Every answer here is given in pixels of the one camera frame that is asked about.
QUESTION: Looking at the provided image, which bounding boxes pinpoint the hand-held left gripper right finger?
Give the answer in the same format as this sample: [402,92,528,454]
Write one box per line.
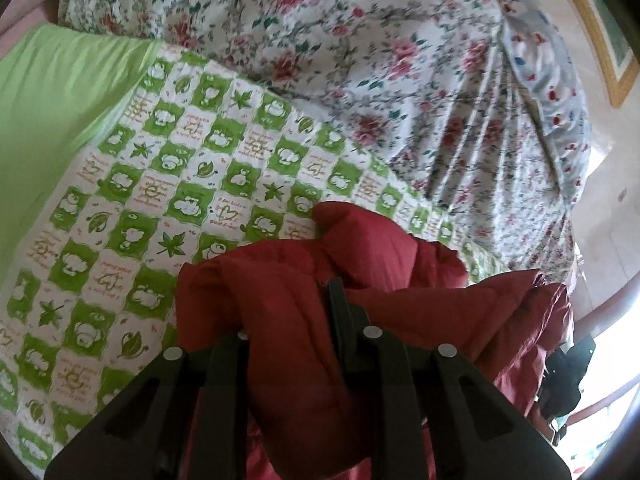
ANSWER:
[327,276,571,480]

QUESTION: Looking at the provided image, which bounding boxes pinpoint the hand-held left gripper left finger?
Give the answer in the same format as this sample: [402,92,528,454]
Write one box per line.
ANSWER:
[44,331,251,480]

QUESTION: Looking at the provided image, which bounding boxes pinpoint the red quilted jacket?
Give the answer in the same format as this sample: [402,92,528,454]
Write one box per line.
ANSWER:
[175,201,576,480]

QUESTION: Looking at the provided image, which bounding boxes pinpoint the green checkered blanket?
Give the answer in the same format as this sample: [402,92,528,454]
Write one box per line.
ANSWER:
[0,22,506,480]

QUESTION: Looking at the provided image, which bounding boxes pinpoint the rose floral bed sheet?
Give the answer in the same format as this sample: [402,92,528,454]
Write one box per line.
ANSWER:
[57,0,586,286]

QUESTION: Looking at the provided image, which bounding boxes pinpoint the patterned pillow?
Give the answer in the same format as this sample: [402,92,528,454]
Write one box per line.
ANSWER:
[487,0,593,201]

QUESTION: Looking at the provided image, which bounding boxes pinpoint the wooden picture frame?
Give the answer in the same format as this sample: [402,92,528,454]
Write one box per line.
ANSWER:
[545,0,638,108]

